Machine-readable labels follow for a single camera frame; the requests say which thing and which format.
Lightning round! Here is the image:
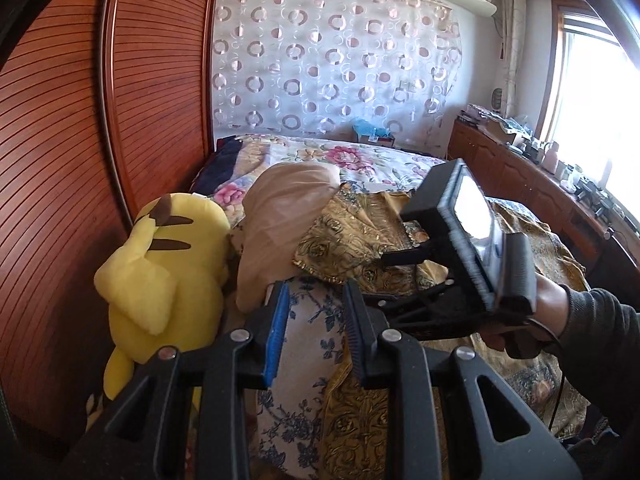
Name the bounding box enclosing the golden patterned shirt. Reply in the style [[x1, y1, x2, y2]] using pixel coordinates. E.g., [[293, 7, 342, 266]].
[[293, 184, 588, 479]]

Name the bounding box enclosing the dark sleeve forearm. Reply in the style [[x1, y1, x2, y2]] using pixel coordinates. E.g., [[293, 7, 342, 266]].
[[559, 288, 639, 458]]

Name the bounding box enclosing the person's right hand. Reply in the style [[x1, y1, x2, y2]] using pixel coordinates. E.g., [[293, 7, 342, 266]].
[[480, 274, 568, 359]]

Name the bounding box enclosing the wooden sideboard cabinet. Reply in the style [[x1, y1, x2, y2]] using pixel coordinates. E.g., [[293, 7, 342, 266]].
[[447, 119, 639, 268]]

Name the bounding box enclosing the blue white floral sheet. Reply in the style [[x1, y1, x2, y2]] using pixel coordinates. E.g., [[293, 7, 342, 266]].
[[254, 275, 346, 479]]

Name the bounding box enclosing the clutter on sideboard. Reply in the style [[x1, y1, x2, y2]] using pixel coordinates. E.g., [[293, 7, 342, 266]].
[[455, 104, 639, 231]]

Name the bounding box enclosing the yellow Pikachu plush toy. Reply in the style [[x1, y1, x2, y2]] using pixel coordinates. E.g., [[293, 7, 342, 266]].
[[93, 193, 231, 401]]

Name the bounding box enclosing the floral quilt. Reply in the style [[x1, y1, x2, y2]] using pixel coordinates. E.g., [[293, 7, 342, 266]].
[[198, 134, 442, 224]]

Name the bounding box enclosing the bright window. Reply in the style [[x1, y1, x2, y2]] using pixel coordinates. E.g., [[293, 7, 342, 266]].
[[544, 4, 639, 217]]

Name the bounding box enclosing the beige pink pillow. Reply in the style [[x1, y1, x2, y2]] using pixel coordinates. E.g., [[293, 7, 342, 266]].
[[231, 162, 341, 314]]

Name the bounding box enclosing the blue item on box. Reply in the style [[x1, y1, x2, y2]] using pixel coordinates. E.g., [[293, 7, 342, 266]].
[[352, 119, 395, 148]]

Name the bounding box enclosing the white circle-pattern curtain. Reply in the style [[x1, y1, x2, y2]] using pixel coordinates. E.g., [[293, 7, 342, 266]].
[[210, 0, 462, 153]]

